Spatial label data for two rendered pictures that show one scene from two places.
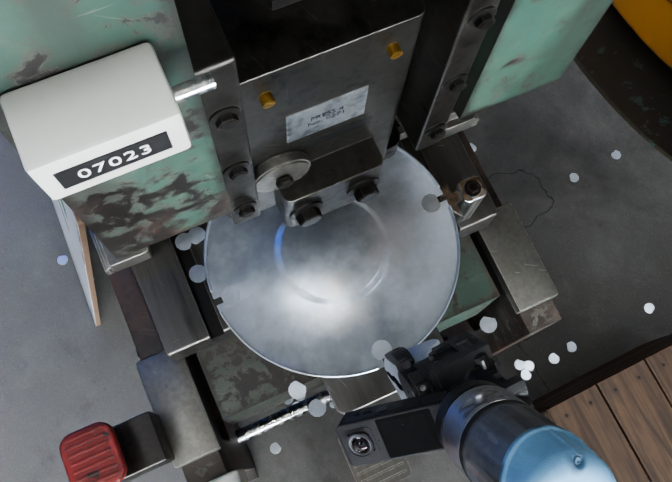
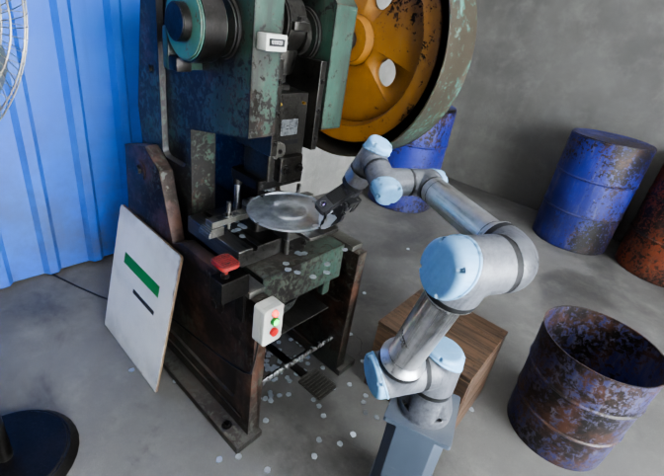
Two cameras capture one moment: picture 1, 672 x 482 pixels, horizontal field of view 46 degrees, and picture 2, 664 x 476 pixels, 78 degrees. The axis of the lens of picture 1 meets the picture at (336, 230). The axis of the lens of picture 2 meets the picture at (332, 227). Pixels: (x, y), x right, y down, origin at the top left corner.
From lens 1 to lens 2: 1.08 m
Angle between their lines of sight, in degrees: 48
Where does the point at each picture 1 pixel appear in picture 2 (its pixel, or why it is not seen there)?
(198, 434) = (255, 284)
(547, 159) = not seen: hidden behind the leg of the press
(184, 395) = not seen: hidden behind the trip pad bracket
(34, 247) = (115, 368)
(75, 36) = (270, 24)
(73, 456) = (217, 260)
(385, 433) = (329, 198)
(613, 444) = not seen: hidden behind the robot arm
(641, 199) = (379, 302)
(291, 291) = (281, 218)
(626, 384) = (401, 309)
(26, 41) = (264, 20)
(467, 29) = (319, 86)
